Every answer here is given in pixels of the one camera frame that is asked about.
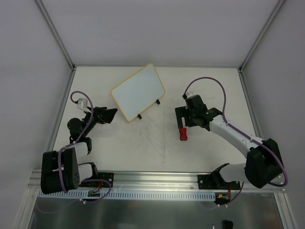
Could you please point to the aluminium mounting rail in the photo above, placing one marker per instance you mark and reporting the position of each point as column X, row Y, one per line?
column 164, row 181

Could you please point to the yellow-framed whiteboard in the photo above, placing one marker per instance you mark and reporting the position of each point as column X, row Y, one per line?
column 138, row 92

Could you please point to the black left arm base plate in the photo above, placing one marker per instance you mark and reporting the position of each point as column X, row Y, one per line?
column 108, row 176

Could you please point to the white slotted cable duct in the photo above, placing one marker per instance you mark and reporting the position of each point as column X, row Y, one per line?
column 133, row 195

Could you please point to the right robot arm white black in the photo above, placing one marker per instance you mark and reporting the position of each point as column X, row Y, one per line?
column 263, row 161

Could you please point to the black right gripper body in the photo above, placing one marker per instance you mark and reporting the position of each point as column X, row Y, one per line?
column 186, row 114

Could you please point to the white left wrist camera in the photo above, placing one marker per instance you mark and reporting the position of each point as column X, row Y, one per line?
column 82, row 104

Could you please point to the right aluminium frame post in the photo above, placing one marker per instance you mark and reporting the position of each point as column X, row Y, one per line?
column 272, row 16

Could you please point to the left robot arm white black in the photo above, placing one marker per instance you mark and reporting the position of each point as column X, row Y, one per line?
column 62, row 171

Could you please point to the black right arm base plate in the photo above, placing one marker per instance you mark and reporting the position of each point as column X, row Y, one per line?
column 205, row 182

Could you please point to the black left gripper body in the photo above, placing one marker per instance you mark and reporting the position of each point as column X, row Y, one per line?
column 99, row 114

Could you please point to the left aluminium frame post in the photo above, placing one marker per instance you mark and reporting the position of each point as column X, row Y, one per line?
column 54, row 32

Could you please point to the black object at bottom edge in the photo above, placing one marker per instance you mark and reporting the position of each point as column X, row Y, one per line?
column 228, row 224

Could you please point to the red bone-shaped whiteboard eraser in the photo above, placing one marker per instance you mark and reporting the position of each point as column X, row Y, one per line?
column 183, row 134

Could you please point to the aluminium frame post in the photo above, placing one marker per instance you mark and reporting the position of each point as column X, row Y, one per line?
column 54, row 32
column 272, row 16

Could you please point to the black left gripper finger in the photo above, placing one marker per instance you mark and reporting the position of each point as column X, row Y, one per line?
column 107, row 118
column 109, row 113

